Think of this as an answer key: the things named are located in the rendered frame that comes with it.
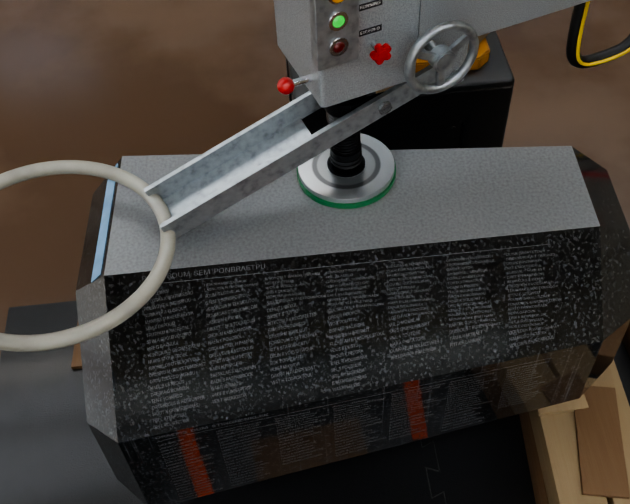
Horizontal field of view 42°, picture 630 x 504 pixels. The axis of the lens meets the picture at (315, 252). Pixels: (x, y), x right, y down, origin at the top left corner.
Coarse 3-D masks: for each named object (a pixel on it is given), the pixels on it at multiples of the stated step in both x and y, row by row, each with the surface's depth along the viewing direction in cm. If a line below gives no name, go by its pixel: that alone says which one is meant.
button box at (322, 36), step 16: (320, 0) 131; (352, 0) 134; (320, 16) 133; (352, 16) 136; (320, 32) 135; (336, 32) 137; (352, 32) 138; (320, 48) 138; (352, 48) 141; (320, 64) 140; (336, 64) 142
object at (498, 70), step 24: (288, 72) 268; (480, 72) 222; (504, 72) 222; (432, 96) 221; (456, 96) 222; (480, 96) 223; (504, 96) 223; (312, 120) 224; (384, 120) 226; (408, 120) 227; (432, 120) 228; (456, 120) 228; (480, 120) 229; (504, 120) 230; (384, 144) 234; (408, 144) 235; (432, 144) 236; (456, 144) 236; (480, 144) 236
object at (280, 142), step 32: (384, 96) 162; (416, 96) 166; (256, 128) 169; (288, 128) 171; (352, 128) 164; (192, 160) 169; (224, 160) 171; (256, 160) 169; (288, 160) 163; (160, 192) 170; (192, 192) 170; (224, 192) 162; (160, 224) 162; (192, 224) 165
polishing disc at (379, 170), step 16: (368, 144) 184; (320, 160) 182; (368, 160) 181; (384, 160) 181; (304, 176) 179; (320, 176) 178; (336, 176) 178; (368, 176) 178; (384, 176) 178; (320, 192) 175; (336, 192) 175; (352, 192) 175; (368, 192) 175
